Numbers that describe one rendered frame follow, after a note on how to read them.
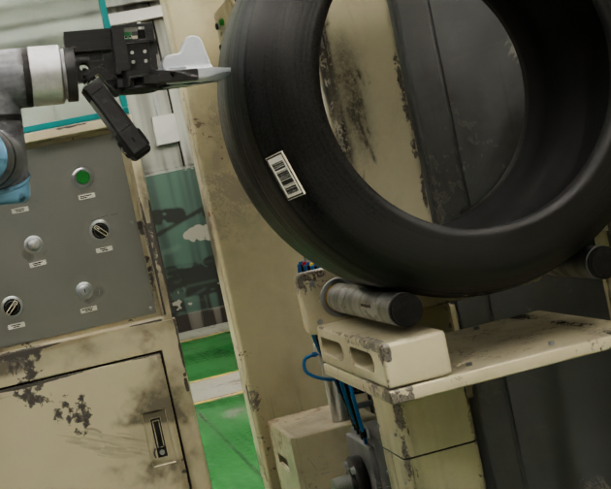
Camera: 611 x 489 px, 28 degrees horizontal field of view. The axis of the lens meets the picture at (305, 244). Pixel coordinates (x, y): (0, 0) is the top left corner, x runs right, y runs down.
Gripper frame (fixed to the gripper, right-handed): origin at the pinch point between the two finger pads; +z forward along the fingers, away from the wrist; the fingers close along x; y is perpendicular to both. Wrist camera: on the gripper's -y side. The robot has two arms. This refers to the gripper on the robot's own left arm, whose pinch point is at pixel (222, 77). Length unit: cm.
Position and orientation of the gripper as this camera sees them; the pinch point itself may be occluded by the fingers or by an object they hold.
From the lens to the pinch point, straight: 160.4
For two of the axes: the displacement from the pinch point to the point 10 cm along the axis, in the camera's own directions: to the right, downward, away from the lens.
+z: 9.7, -1.2, 2.2
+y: -1.1, -9.9, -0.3
